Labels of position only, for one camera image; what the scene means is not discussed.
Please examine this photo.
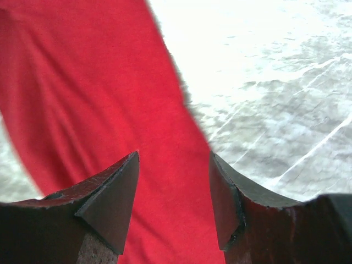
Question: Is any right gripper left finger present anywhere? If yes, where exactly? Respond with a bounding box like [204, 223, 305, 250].
[1, 152, 139, 263]

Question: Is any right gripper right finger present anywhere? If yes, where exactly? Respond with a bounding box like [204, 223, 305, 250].
[209, 153, 351, 263]

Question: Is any red t shirt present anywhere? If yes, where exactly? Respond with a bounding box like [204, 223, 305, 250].
[1, 1, 224, 263]

